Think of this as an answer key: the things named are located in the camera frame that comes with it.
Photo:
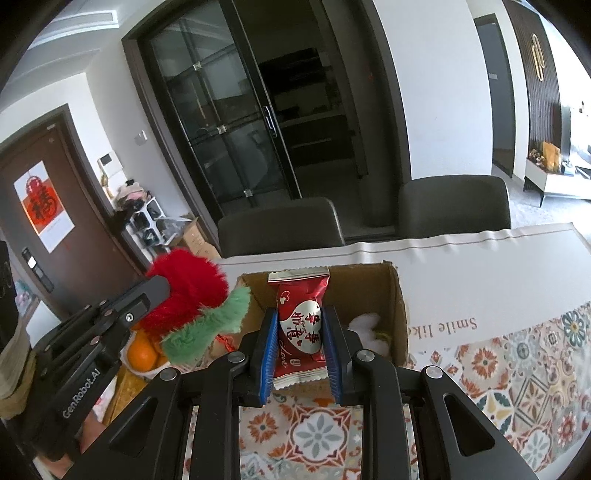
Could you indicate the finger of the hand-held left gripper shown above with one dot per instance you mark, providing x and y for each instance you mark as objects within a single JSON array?
[{"x": 147, "y": 290}]

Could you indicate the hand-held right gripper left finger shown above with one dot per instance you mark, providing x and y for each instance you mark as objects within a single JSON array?
[{"x": 268, "y": 355}]

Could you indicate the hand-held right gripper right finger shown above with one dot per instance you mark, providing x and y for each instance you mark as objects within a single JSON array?
[{"x": 330, "y": 355}]

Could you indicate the red and green plush flower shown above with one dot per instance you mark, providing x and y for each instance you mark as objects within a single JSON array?
[{"x": 184, "y": 286}]

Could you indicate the white plush toy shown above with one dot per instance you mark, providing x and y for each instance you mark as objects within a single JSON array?
[{"x": 364, "y": 325}]

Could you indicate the red snack packet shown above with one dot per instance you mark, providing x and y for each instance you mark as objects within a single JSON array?
[{"x": 300, "y": 318}]

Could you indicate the brown cardboard box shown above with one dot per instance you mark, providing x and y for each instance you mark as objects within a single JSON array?
[{"x": 360, "y": 290}]

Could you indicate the person's left hand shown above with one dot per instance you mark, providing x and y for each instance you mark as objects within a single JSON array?
[{"x": 92, "y": 429}]

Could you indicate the orange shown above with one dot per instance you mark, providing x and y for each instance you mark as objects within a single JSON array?
[{"x": 142, "y": 355}]

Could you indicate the brown floor carton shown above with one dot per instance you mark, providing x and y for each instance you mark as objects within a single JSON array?
[{"x": 201, "y": 240}]

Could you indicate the white shoe rack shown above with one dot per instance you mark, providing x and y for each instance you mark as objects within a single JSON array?
[{"x": 147, "y": 217}]

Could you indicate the brown entrance door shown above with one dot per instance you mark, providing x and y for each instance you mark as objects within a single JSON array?
[{"x": 78, "y": 221}]

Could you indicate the black door lock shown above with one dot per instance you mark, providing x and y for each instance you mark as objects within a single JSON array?
[{"x": 37, "y": 269}]

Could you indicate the grey dining chair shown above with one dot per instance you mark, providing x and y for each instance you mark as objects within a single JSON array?
[
  {"x": 452, "y": 203},
  {"x": 277, "y": 226}
]

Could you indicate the red and white door poster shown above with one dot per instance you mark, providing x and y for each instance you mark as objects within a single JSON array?
[{"x": 44, "y": 205}]

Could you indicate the patterned white tablecloth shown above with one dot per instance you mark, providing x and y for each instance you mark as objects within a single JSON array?
[{"x": 461, "y": 258}]

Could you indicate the dark glass sliding door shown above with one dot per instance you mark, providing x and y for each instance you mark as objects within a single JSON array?
[{"x": 258, "y": 92}]

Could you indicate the white tv cabinet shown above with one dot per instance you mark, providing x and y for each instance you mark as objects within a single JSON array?
[{"x": 554, "y": 184}]

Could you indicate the yellow paper bag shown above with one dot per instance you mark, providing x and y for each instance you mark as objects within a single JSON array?
[{"x": 551, "y": 157}]

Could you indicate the dark interior door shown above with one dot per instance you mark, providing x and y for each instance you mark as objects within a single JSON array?
[{"x": 496, "y": 92}]

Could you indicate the flat screen television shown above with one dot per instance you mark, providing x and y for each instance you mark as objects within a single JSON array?
[{"x": 581, "y": 138}]

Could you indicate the white wall intercom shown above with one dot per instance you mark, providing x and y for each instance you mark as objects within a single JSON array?
[{"x": 110, "y": 164}]

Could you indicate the white light switch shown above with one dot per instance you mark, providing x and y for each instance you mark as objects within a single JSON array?
[{"x": 141, "y": 136}]

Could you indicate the dark slatted wall panel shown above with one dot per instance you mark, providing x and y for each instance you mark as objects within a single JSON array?
[{"x": 549, "y": 110}]

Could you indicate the gold wall ornament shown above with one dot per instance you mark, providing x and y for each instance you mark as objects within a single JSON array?
[{"x": 538, "y": 57}]

